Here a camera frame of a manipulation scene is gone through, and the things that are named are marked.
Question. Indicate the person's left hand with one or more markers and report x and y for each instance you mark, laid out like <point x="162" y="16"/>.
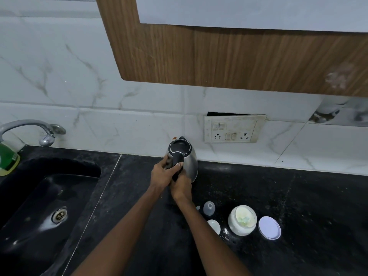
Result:
<point x="161" y="176"/>

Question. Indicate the person's right hand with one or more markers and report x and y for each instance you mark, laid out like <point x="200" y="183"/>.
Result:
<point x="181" y="186"/>

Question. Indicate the person's right fingers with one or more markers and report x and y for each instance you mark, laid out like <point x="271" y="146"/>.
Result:
<point x="181" y="176"/>

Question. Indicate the person's left fingers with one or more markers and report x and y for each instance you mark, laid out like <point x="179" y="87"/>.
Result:
<point x="172" y="167"/>

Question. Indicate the stainless steel electric kettle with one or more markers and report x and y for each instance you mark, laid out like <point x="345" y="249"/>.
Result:
<point x="184" y="158"/>

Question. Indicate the person's right forearm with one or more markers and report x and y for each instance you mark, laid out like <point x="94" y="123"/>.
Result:
<point x="211" y="241"/>

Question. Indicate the person's left forearm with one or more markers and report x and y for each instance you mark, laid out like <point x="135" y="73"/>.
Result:
<point x="120" y="238"/>

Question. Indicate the small clear plastic bottle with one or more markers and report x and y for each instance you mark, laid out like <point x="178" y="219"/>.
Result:
<point x="209" y="208"/>

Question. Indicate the small white bottle cap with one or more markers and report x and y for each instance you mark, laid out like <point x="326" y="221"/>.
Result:
<point x="214" y="226"/>

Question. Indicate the white open jar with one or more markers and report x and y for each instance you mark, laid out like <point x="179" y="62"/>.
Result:
<point x="242" y="220"/>

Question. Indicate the white round jar lid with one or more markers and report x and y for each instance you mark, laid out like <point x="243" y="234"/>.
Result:
<point x="269" y="227"/>

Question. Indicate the metal sink drain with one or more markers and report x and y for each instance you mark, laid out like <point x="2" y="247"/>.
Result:
<point x="59" y="215"/>

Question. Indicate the black kitchen sink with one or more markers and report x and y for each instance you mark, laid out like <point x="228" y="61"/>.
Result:
<point x="43" y="215"/>

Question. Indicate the chrome sink tap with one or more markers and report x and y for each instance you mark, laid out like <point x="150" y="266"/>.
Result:
<point x="30" y="130"/>

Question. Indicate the green dish soap bottle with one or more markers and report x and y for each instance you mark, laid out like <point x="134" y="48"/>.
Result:
<point x="8" y="160"/>

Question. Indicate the white wall switch socket panel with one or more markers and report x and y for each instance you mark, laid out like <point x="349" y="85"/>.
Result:
<point x="233" y="128"/>

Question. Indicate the wooden wall cabinet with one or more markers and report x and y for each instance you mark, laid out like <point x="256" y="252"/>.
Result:
<point x="238" y="43"/>

